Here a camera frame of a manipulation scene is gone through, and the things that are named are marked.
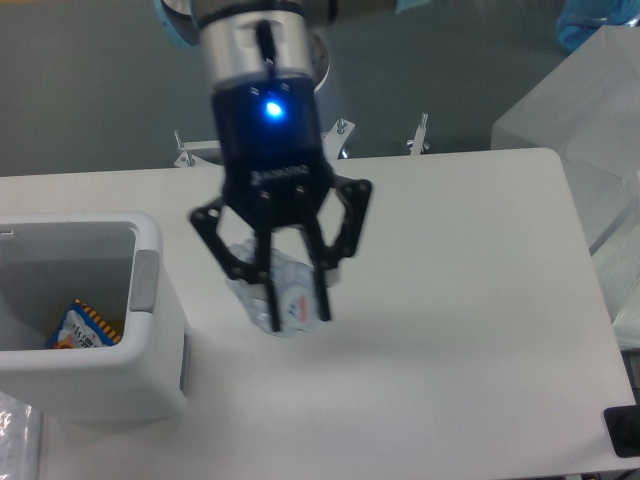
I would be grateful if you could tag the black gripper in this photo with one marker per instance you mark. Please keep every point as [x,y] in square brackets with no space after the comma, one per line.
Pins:
[270,150]

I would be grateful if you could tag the clear plastic water bottle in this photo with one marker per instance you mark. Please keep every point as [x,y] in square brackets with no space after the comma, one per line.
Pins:
[295,297]

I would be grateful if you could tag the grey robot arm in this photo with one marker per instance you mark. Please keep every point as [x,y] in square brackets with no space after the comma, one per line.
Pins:
[243,41]

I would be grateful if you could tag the white trash can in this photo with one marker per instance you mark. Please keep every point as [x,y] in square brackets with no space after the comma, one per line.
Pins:
[114,263]

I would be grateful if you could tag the blue snack wrapper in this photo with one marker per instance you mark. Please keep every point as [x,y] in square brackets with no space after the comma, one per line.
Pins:
[82,327]

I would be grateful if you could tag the translucent plastic storage box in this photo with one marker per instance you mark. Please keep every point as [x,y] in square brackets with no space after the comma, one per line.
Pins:
[587,111]

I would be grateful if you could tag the clear plastic bag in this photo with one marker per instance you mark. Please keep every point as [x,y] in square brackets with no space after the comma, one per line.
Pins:
[21,430]

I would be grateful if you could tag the blue plastic bag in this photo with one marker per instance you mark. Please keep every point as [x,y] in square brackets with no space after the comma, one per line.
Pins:
[580,19]

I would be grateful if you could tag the black device at edge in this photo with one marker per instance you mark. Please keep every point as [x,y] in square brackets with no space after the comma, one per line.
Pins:
[623,426]

